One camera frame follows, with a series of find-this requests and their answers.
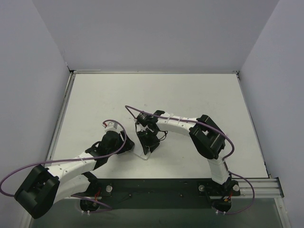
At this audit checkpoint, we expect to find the small grey remote control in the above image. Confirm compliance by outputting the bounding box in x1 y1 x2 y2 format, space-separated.
132 152 151 161

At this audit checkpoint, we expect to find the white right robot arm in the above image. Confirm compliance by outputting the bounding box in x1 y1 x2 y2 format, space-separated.
135 110 229 185

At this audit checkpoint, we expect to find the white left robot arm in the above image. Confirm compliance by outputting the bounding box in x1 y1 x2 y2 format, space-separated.
14 131 135 219

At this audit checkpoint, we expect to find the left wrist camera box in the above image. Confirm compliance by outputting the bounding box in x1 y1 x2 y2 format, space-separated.
103 121 118 132

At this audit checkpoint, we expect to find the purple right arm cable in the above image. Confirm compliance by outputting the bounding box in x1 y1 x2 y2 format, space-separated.
124 105 256 216

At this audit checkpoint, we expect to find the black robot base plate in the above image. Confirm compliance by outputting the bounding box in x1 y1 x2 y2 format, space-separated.
39 174 242 213

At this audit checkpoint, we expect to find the aluminium table edge rail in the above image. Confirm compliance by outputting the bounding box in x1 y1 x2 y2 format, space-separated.
46 71 76 161

